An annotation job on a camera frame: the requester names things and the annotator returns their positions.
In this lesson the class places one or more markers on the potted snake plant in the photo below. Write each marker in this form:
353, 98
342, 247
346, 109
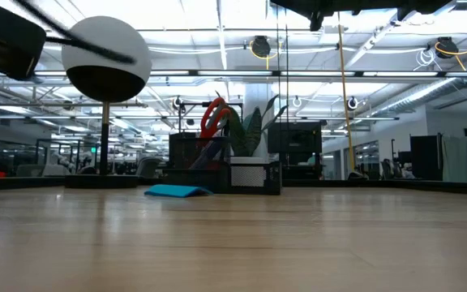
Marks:
245, 134

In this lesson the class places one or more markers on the black mesh desk organizer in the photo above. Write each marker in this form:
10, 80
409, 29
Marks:
181, 154

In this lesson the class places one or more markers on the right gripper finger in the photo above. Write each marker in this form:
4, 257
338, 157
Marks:
298, 5

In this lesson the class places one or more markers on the grey office chair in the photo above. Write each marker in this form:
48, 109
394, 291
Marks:
148, 167

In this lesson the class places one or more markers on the blue sticky note pad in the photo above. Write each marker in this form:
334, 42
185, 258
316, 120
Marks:
172, 190

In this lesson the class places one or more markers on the white globe lamp black base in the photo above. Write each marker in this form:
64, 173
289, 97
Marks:
108, 81

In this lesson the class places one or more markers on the black aluminium table frame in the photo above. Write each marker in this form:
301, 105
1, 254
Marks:
379, 185

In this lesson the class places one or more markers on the black cabinet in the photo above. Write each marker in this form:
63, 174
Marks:
294, 138

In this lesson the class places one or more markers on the black panel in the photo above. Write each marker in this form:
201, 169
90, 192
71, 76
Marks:
426, 158

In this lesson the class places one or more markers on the grey marker purple cap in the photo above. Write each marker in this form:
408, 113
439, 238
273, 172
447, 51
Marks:
215, 154

